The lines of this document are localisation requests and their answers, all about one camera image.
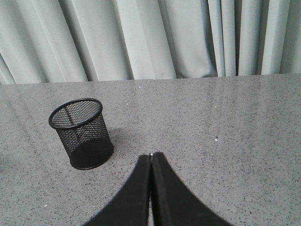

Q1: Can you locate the black mesh pen bucket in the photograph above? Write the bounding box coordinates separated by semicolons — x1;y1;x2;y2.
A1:
48;98;114;170

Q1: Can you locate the light grey curtain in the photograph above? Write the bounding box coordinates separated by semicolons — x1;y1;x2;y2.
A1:
0;0;301;84

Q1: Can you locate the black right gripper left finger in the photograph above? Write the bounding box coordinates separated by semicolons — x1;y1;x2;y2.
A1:
84;155;151;226

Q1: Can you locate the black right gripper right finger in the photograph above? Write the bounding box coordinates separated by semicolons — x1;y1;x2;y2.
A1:
151;152;231;226

